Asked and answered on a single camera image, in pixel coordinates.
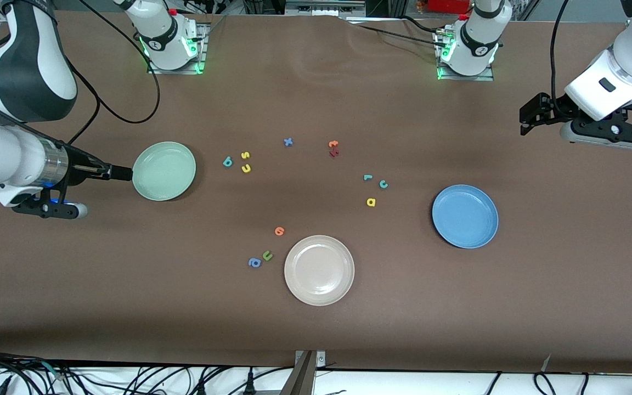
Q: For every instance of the brown table cover sheet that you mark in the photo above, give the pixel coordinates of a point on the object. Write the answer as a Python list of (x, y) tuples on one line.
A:
[(74, 285)]

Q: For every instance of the blue plate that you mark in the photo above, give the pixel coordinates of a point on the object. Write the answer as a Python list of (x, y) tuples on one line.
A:
[(465, 216)]

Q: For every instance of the aluminium frame bar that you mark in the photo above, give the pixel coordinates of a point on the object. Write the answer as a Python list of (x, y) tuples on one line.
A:
[(321, 6)]

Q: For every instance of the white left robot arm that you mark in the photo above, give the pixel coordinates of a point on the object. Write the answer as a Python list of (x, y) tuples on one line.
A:
[(623, 82)]

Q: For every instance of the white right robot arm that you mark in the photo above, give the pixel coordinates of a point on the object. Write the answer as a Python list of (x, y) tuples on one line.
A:
[(20, 66)]

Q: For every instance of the green plate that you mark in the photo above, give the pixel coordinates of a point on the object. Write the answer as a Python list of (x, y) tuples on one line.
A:
[(163, 171)]

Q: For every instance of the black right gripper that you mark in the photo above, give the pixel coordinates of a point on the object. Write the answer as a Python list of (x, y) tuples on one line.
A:
[(78, 167)]

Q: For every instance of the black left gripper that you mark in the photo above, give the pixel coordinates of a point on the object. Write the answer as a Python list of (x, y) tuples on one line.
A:
[(557, 106)]

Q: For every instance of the beige plate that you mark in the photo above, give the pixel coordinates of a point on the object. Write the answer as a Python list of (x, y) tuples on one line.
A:
[(319, 270)]

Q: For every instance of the metal table clamp bracket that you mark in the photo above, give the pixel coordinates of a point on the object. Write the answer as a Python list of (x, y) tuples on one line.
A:
[(302, 378)]

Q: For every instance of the red box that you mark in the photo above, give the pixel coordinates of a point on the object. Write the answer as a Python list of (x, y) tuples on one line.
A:
[(447, 4)]

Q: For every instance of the blue letter a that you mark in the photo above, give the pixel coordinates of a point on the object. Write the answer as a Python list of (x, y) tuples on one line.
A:
[(250, 263)]

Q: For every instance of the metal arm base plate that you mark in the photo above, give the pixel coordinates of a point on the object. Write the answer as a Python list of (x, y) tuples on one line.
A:
[(469, 78), (203, 55)]

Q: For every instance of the teal letter b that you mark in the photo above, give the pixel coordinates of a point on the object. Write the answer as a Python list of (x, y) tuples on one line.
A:
[(226, 162)]

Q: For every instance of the green letter u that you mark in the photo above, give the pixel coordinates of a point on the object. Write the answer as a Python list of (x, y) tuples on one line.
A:
[(264, 257)]

